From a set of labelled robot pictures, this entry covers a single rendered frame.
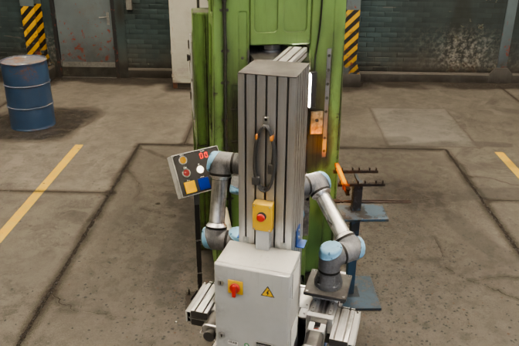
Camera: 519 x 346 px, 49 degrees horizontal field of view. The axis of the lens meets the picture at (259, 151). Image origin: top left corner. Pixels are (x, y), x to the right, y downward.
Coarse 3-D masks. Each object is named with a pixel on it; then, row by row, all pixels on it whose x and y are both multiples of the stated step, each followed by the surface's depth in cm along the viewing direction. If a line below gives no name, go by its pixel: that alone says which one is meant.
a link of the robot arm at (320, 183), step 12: (312, 180) 313; (324, 180) 316; (312, 192) 314; (324, 192) 313; (324, 204) 310; (324, 216) 311; (336, 216) 307; (336, 228) 305; (336, 240) 303; (348, 240) 299; (360, 240) 301; (348, 252) 295; (360, 252) 299
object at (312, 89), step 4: (320, 20) 375; (320, 24) 376; (320, 28) 377; (316, 48) 382; (316, 52) 382; (312, 72) 386; (316, 72) 386; (312, 76) 386; (316, 76) 387; (312, 80) 387; (316, 80) 388; (312, 84) 388; (316, 84) 389; (312, 88) 390; (316, 88) 390; (312, 92) 391; (312, 96) 392; (312, 100) 393; (308, 104) 397; (312, 104) 394; (312, 108) 395
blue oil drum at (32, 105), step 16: (0, 64) 721; (16, 64) 715; (32, 64) 713; (16, 80) 714; (32, 80) 720; (48, 80) 742; (16, 96) 722; (32, 96) 726; (48, 96) 745; (16, 112) 732; (32, 112) 734; (48, 112) 749; (16, 128) 742; (32, 128) 740
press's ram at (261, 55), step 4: (252, 48) 397; (256, 48) 397; (280, 48) 398; (284, 48) 398; (252, 52) 386; (256, 52) 386; (260, 52) 386; (280, 52) 386; (252, 56) 374; (256, 56) 373; (260, 56) 373; (264, 56) 373; (268, 56) 373; (272, 56) 374; (276, 56) 374; (252, 60) 374
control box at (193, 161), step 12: (180, 156) 366; (192, 156) 370; (204, 156) 374; (180, 168) 364; (192, 168) 369; (204, 168) 373; (180, 180) 363; (192, 180) 367; (180, 192) 363; (192, 192) 366
